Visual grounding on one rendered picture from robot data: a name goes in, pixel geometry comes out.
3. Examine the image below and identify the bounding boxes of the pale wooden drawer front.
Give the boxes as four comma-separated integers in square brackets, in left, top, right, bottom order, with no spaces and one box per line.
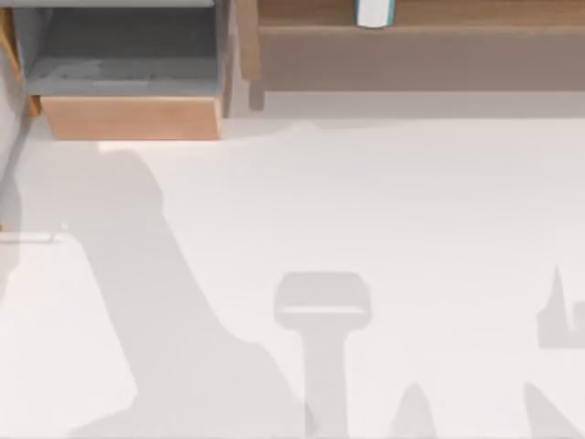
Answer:
[39,94,224,141]

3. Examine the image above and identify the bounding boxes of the wooden open shelf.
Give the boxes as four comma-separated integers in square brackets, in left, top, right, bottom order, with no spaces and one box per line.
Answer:
[235,0,585,111]

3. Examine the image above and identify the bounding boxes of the white and teal book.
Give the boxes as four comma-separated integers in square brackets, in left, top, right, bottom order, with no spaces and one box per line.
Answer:
[354,0,397,30]

